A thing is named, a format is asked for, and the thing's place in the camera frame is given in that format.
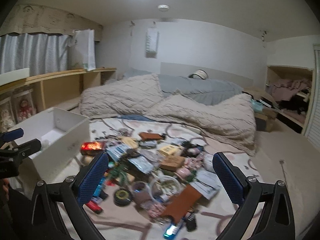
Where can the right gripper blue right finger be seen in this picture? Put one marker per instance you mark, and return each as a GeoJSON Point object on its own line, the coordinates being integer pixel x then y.
{"type": "Point", "coordinates": [231, 177]}

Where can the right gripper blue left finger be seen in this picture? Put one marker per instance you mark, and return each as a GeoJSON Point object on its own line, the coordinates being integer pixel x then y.
{"type": "Point", "coordinates": [89, 177]}

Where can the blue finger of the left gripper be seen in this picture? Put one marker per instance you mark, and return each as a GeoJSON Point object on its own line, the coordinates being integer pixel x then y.
{"type": "Point", "coordinates": [12, 135]}
{"type": "Point", "coordinates": [26, 149]}

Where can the red lighter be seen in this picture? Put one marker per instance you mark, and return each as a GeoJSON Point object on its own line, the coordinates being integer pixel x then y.
{"type": "Point", "coordinates": [94, 207]}

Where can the blue lighter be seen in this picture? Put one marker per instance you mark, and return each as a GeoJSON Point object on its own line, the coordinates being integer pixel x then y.
{"type": "Point", "coordinates": [172, 231]}

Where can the doll in white dress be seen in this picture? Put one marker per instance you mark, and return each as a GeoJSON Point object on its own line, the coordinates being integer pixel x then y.
{"type": "Point", "coordinates": [6, 120]}

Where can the doll in red dress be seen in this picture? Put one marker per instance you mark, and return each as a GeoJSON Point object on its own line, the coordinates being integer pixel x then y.
{"type": "Point", "coordinates": [25, 110]}

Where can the red cigarette box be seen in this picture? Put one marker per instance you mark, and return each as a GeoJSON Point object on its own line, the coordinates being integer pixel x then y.
{"type": "Point", "coordinates": [92, 148]}

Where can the black round tin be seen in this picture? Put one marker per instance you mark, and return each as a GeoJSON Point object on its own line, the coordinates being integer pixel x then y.
{"type": "Point", "coordinates": [122, 197]}

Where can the white shoe box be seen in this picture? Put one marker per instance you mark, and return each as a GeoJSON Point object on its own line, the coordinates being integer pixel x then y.
{"type": "Point", "coordinates": [61, 134]}

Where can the brown leather pouch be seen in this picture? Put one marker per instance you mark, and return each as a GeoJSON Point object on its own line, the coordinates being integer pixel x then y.
{"type": "Point", "coordinates": [181, 204]}

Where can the black safety lighter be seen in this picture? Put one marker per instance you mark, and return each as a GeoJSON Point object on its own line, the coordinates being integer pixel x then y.
{"type": "Point", "coordinates": [190, 222]}

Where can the brown wooden box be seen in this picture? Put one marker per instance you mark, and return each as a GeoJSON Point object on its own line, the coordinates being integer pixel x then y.
{"type": "Point", "coordinates": [172, 163]}

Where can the beige textured blanket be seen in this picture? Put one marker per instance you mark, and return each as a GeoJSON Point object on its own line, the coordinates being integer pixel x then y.
{"type": "Point", "coordinates": [230, 122]}

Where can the wooden shelf unit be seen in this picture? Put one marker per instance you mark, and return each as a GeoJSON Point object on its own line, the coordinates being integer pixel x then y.
{"type": "Point", "coordinates": [59, 89]}

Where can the grey curtain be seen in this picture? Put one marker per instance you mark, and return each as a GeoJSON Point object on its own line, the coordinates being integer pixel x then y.
{"type": "Point", "coordinates": [40, 53]}

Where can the white louvered door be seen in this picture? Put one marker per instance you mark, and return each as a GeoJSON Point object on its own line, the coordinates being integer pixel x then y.
{"type": "Point", "coordinates": [311, 127]}

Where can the grey duvet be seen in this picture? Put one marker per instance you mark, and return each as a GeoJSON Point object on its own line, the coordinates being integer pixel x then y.
{"type": "Point", "coordinates": [207, 92]}

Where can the pile of clothes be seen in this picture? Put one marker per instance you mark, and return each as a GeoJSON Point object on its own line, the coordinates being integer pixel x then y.
{"type": "Point", "coordinates": [292, 97]}

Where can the white tote bag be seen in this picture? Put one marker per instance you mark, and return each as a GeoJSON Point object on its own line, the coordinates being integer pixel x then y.
{"type": "Point", "coordinates": [82, 50]}

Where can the white headband hat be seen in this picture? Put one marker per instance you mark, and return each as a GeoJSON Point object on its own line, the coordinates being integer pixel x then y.
{"type": "Point", "coordinates": [199, 74]}

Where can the hanging white sweet bag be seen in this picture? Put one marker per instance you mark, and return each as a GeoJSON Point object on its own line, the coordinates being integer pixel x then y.
{"type": "Point", "coordinates": [151, 41]}

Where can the ceiling smoke detector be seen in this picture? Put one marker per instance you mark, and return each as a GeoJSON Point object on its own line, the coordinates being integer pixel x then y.
{"type": "Point", "coordinates": [163, 8]}

